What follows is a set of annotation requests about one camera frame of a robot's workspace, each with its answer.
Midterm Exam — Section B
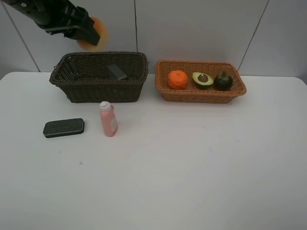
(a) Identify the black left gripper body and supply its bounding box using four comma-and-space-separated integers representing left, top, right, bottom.
9, 0, 79, 34

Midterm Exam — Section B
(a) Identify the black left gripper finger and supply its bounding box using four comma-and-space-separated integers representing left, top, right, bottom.
63, 26, 100, 46
71, 6, 94, 26

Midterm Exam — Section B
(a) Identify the round bread bun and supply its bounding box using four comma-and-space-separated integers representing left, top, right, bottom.
77, 17, 109, 52

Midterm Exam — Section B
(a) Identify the dark square bottle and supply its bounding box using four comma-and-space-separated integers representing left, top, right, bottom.
107, 64, 128, 81

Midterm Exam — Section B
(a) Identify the pink squeeze bottle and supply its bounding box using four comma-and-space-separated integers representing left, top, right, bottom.
99, 101, 118, 137

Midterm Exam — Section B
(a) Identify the black whiteboard eraser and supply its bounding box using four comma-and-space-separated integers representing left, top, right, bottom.
43, 118, 85, 138

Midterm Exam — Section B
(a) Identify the orange mandarin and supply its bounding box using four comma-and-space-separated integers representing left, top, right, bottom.
167, 70, 188, 90

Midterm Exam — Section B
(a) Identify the half avocado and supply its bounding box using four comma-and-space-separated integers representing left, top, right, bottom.
192, 72, 214, 90

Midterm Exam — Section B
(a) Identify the dark mangosteen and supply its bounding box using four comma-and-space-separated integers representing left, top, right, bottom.
213, 71, 233, 91

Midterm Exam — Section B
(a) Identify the dark brown wicker basket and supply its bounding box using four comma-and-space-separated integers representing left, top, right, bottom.
49, 51, 148, 103

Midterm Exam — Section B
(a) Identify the orange wicker basket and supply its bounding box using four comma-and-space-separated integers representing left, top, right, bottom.
155, 60, 247, 104

